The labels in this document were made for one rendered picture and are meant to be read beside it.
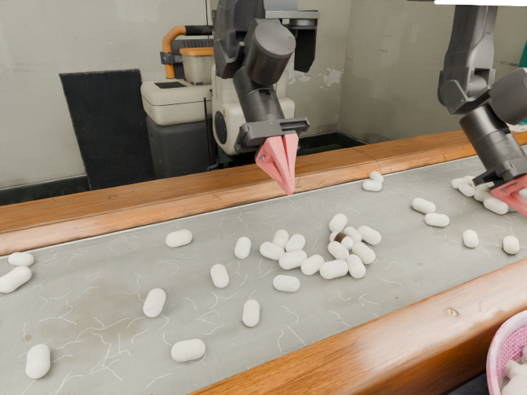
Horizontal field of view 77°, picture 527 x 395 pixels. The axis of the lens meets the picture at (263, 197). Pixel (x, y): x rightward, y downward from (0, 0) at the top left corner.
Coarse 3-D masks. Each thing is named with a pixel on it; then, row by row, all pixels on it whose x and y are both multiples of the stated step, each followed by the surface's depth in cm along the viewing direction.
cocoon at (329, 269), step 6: (324, 264) 41; (330, 264) 40; (336, 264) 41; (342, 264) 41; (324, 270) 40; (330, 270) 40; (336, 270) 40; (342, 270) 40; (324, 276) 40; (330, 276) 40; (336, 276) 41
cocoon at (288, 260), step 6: (288, 252) 42; (294, 252) 42; (300, 252) 42; (282, 258) 42; (288, 258) 42; (294, 258) 42; (300, 258) 42; (306, 258) 43; (282, 264) 42; (288, 264) 42; (294, 264) 42; (300, 264) 42
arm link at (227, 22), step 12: (228, 0) 47; (240, 0) 47; (252, 0) 47; (228, 12) 47; (240, 12) 48; (252, 12) 48; (264, 12) 49; (216, 24) 52; (228, 24) 48; (240, 24) 48; (216, 36) 52; (228, 36) 49; (240, 36) 51; (228, 48) 50
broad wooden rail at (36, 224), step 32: (320, 160) 69; (352, 160) 69; (384, 160) 70; (416, 160) 72; (448, 160) 75; (96, 192) 56; (128, 192) 56; (160, 192) 56; (192, 192) 56; (224, 192) 57; (256, 192) 59; (0, 224) 48; (32, 224) 48; (64, 224) 48; (96, 224) 50; (128, 224) 51; (0, 256) 45
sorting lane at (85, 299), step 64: (320, 192) 62; (384, 192) 62; (448, 192) 62; (64, 256) 45; (128, 256) 45; (192, 256) 45; (256, 256) 45; (384, 256) 45; (448, 256) 45; (512, 256) 45; (0, 320) 36; (64, 320) 36; (128, 320) 36; (192, 320) 36; (320, 320) 36; (0, 384) 29; (64, 384) 29; (128, 384) 29; (192, 384) 29
